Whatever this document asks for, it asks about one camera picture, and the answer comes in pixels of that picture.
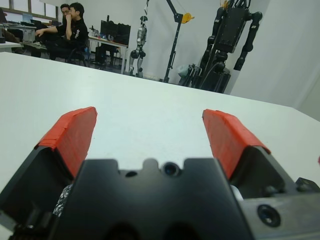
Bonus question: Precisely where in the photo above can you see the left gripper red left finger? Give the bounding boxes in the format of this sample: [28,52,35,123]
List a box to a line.
[0,106,98,228]

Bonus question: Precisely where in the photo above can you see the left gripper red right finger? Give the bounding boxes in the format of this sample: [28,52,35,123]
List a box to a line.
[201,108,297,200]

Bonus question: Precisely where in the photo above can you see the folded black cart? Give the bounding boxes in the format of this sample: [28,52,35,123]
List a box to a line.
[186,63,205,88]

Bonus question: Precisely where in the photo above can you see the black office chair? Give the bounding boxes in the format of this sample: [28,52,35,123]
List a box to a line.
[66,37,91,67]

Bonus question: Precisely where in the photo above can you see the pale green plastic bag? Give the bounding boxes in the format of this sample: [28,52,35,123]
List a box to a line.
[176,64,189,79]

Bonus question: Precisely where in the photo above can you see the black computer tower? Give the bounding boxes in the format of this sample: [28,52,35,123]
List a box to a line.
[94,46,113,66]

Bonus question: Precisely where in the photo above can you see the white desk with monitors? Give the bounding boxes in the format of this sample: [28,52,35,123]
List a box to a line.
[88,36,130,75]

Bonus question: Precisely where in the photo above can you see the person in black shirt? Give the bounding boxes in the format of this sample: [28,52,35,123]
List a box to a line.
[34,2,90,66]

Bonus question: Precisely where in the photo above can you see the low white desk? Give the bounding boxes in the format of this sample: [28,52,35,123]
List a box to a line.
[0,41,23,54]

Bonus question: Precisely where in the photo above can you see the large black humanoid robot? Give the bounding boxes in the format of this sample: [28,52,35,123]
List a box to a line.
[198,0,264,94]

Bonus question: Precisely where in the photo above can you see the black computer monitors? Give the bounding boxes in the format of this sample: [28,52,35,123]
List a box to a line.
[100,15,132,46]

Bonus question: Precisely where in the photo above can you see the black gantry stand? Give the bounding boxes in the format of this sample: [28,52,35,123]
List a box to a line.
[159,0,195,84]

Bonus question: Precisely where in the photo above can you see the silver humanoid robot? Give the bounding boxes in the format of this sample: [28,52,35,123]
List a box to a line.
[128,15,149,79]

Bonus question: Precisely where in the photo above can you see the person with glasses behind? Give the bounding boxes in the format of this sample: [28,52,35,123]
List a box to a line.
[59,3,71,26]

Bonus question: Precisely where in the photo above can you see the yellow hoist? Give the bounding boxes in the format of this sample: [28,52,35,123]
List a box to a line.
[181,12,195,25]

